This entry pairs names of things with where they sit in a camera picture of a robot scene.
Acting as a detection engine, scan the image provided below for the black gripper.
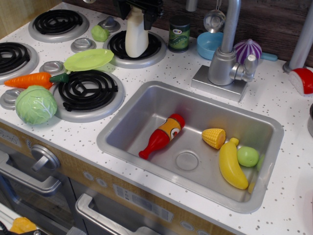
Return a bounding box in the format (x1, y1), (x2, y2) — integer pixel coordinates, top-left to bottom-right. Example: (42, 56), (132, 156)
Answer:
(113, 0), (163, 30)

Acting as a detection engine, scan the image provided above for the white detergent bottle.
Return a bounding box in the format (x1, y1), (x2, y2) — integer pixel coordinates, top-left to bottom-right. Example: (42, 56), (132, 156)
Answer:
(125, 6), (149, 58)

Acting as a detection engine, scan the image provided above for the silver metal sink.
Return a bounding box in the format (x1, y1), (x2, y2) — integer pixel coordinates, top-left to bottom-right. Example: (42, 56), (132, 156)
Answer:
(97, 81), (284, 213)

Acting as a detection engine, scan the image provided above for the silver stove knob back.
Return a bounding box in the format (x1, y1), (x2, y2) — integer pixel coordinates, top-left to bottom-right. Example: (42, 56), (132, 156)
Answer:
(98, 16), (121, 33)

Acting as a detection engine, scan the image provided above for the silver stove knob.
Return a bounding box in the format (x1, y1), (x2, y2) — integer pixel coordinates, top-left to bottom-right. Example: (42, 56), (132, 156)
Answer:
(98, 16), (121, 33)
(39, 61), (67, 76)
(0, 88), (24, 110)
(70, 38), (96, 53)

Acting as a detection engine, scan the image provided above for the back right stove burner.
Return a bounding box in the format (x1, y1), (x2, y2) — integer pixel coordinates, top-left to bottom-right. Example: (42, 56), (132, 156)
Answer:
(103, 30), (167, 69)

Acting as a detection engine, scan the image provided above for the stove burner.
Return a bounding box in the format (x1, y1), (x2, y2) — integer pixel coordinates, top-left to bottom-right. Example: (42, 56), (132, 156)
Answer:
(103, 30), (167, 69)
(50, 70), (125, 123)
(28, 9), (89, 43)
(0, 42), (39, 85)

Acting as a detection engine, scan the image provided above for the small green lettuce toy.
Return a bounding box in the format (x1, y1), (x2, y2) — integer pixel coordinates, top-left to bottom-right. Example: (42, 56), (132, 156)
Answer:
(91, 25), (110, 42)

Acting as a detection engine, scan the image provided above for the green peas can toy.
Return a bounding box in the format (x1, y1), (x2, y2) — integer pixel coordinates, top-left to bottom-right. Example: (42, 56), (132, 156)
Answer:
(168, 15), (190, 53)

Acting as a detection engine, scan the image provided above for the silver stove knob middle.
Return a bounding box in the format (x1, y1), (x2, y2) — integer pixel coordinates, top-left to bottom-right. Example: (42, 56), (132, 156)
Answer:
(70, 38), (96, 53)

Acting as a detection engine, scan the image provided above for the light green plastic plate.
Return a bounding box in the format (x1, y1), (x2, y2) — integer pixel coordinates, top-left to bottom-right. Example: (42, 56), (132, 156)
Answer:
(64, 48), (114, 71)

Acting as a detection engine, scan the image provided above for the blue plastic pot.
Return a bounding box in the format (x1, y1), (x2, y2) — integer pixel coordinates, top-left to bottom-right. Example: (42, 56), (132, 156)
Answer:
(197, 32), (278, 61)

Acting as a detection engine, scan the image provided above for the silver ladle hanging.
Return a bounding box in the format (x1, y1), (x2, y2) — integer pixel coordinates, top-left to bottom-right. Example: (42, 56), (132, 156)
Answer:
(203, 0), (226, 33)

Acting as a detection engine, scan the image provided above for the back left stove burner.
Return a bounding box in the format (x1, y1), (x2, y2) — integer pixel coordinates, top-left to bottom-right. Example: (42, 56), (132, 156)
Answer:
(28, 9), (89, 43)

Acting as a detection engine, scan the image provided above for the front stove burner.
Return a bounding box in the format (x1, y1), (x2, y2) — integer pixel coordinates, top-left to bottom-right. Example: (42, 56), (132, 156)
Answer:
(50, 70), (125, 123)

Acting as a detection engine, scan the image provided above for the silver stove knob lower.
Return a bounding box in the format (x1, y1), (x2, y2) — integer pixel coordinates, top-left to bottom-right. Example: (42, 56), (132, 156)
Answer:
(39, 61), (67, 76)

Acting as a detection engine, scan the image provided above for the silver toy faucet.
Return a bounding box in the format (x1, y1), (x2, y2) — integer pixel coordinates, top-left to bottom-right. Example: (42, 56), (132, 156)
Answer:
(191, 0), (258, 102)

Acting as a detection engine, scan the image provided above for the purple onion toy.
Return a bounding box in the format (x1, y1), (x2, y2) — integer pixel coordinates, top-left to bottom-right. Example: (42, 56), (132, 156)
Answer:
(234, 39), (262, 64)

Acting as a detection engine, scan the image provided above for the orange carrot toy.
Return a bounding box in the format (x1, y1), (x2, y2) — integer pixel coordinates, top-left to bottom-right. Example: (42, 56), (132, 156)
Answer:
(4, 72), (69, 89)

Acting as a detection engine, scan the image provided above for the red ketchup bottle toy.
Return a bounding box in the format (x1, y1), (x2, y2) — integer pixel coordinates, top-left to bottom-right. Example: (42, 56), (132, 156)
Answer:
(139, 114), (185, 160)

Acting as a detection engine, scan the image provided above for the green cabbage toy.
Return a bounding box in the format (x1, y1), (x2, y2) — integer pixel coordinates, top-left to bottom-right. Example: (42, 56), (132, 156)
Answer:
(15, 85), (58, 125)

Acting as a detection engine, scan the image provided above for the yellow corn piece toy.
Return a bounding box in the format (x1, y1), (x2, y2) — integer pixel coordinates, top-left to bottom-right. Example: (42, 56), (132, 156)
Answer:
(201, 128), (226, 149)

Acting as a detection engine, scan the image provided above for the silver stove knob front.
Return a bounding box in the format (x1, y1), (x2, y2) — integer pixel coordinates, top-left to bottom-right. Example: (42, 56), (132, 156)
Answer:
(0, 88), (24, 110)

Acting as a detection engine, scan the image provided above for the silver oven dial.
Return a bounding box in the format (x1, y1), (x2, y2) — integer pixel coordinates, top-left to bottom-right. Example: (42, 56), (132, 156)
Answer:
(31, 144), (61, 172)

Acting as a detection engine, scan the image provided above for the red white cheese wedge toy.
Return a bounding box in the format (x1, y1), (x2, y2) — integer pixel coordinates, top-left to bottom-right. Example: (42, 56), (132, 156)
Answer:
(289, 68), (313, 96)

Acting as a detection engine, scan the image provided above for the yellow banana toy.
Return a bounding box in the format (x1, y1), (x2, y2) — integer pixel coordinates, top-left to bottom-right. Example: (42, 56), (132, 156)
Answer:
(219, 138), (248, 189)

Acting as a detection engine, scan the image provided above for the green apple toy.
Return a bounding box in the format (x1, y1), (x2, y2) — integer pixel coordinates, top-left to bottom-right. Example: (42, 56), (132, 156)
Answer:
(237, 146), (259, 167)

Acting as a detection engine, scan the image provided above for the yellow object bottom corner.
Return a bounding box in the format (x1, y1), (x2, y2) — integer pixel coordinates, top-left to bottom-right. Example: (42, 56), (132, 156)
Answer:
(9, 217), (37, 234)

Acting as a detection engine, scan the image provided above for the silver oven door handle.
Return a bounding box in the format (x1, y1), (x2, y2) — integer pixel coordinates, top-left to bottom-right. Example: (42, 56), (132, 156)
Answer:
(0, 151), (62, 196)

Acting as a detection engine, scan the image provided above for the silver dishwasher handle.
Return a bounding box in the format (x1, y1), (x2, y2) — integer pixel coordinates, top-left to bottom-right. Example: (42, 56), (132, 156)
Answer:
(75, 193), (158, 235)

